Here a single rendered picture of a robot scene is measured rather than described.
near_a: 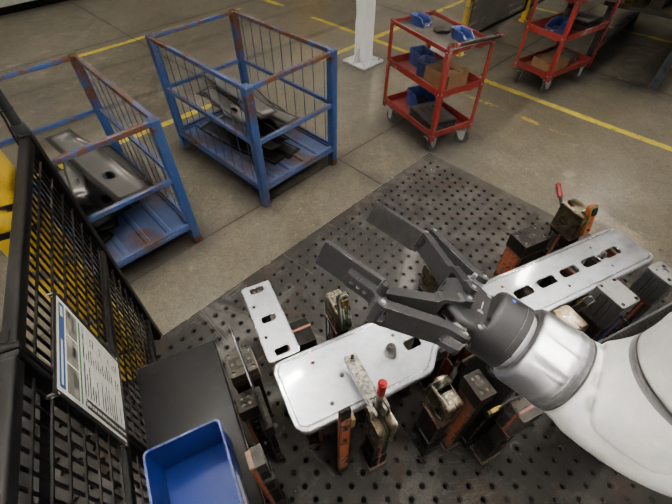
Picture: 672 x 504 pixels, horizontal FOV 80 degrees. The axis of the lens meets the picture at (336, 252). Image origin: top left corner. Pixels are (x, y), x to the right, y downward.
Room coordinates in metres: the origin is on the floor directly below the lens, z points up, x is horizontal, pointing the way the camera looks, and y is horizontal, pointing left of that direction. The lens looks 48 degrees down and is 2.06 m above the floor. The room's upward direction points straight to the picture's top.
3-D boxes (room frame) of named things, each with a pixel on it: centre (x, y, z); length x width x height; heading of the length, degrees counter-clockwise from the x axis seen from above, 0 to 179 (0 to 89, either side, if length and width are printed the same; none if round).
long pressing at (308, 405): (0.71, -0.48, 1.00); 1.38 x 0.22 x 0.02; 116
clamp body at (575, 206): (1.12, -0.91, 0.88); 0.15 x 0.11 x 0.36; 26
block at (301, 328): (0.63, 0.10, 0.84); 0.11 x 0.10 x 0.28; 26
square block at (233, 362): (0.49, 0.26, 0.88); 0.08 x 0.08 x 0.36; 26
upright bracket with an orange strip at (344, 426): (0.31, -0.02, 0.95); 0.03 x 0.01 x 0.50; 116
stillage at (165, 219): (2.11, 1.65, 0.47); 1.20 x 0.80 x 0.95; 44
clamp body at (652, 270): (0.80, -1.07, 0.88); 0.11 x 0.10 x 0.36; 26
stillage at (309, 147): (2.99, 0.70, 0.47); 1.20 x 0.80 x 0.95; 46
